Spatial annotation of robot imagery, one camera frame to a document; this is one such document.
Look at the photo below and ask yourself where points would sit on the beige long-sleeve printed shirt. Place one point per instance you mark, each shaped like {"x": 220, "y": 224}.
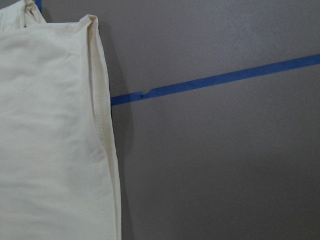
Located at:
{"x": 59, "y": 175}

